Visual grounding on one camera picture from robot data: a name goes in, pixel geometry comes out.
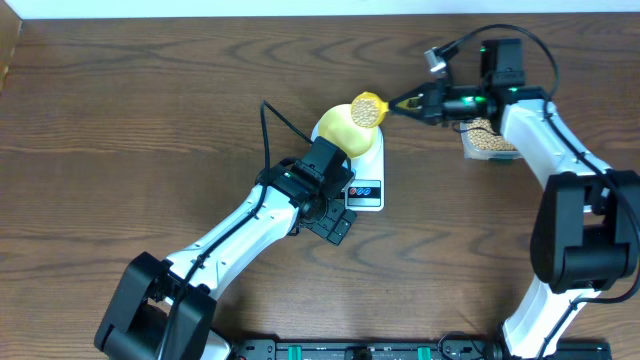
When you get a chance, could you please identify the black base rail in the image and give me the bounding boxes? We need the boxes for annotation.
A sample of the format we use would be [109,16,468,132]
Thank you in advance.
[219,337,614,360]

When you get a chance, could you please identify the clear plastic container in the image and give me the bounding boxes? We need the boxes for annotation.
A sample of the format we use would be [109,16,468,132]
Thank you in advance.
[459,119,521,160]

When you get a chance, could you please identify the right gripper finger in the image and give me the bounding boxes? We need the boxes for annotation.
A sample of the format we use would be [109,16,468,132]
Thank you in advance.
[389,83,435,106]
[389,103,434,123]

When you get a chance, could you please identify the soybeans in scoop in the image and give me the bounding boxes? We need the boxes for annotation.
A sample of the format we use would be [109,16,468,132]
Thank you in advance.
[351,98,381,128]

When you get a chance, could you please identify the white digital kitchen scale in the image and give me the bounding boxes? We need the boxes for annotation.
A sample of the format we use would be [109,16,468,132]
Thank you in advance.
[312,124,385,212]

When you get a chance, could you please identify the yellow measuring scoop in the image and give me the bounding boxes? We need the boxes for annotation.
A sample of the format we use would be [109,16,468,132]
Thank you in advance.
[350,92,422,128]

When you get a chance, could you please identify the yellow plastic bowl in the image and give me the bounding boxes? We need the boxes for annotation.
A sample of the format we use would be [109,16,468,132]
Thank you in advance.
[317,104,378,158]

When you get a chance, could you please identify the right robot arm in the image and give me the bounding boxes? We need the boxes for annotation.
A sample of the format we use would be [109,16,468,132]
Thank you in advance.
[389,39,639,359]

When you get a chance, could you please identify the pile of soybeans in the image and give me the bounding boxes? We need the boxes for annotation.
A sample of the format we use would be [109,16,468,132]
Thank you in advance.
[465,119,515,151]

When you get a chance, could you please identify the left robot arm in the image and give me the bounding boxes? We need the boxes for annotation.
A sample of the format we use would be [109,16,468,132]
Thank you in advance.
[94,154,355,359]

